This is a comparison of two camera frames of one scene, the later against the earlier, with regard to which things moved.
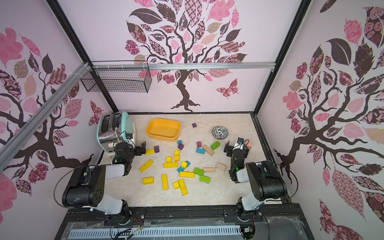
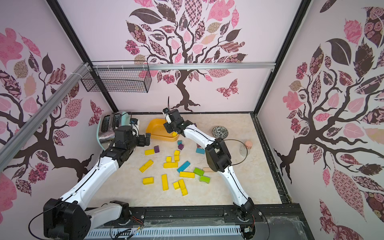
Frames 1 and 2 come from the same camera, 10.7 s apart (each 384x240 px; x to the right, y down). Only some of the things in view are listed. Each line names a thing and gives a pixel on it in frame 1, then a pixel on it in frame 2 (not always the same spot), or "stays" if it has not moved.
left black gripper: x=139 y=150 -> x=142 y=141
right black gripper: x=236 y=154 -> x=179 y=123
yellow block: x=150 y=151 stays
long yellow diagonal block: x=146 y=166 stays
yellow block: x=187 y=174 stays
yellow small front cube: x=176 y=185 stays
